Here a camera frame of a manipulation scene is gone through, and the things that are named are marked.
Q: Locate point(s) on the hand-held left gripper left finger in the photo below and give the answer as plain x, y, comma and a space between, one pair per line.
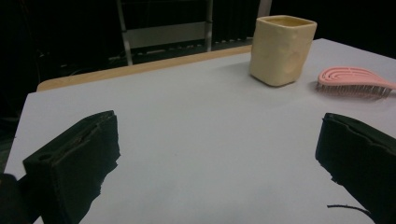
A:
71, 161

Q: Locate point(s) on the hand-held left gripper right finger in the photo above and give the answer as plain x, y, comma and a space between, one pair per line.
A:
361, 155

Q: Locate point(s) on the pink hairbrush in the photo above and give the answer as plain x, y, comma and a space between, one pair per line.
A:
348, 77

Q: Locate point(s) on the cream square cup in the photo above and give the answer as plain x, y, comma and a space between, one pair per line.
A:
277, 53

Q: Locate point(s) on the white table mat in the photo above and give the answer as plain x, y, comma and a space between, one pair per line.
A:
202, 124

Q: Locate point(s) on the grey metal stand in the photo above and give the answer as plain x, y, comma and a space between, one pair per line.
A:
168, 34

